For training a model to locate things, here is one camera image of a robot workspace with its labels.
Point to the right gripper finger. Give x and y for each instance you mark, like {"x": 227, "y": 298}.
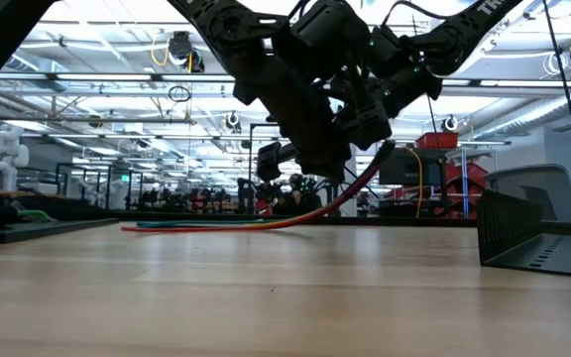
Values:
{"x": 355, "y": 89}
{"x": 367, "y": 129}

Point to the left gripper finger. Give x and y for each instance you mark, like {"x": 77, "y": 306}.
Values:
{"x": 337, "y": 161}
{"x": 310, "y": 161}

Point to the black zip tie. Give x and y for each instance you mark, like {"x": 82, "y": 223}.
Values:
{"x": 360, "y": 182}

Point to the black duct cover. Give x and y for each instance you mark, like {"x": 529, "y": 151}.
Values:
{"x": 42, "y": 230}

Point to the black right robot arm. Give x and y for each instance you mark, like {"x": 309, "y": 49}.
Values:
{"x": 464, "y": 30}

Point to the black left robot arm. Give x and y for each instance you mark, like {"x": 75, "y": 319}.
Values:
{"x": 226, "y": 25}

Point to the white pillar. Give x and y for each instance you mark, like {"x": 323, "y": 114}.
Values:
{"x": 355, "y": 163}

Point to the person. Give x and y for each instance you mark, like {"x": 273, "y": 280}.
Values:
{"x": 298, "y": 198}

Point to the red storage bin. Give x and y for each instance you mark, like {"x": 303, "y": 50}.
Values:
{"x": 436, "y": 140}

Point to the black monitor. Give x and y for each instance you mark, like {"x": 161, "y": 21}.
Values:
{"x": 409, "y": 171}

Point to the grey mesh office chair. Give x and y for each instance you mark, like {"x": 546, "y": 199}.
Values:
{"x": 558, "y": 198}

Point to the white robot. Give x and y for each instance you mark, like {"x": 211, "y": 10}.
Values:
{"x": 5, "y": 158}

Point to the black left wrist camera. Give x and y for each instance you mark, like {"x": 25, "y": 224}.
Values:
{"x": 268, "y": 161}

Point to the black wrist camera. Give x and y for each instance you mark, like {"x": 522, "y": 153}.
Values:
{"x": 330, "y": 30}
{"x": 268, "y": 161}

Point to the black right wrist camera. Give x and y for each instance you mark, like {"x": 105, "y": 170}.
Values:
{"x": 330, "y": 30}

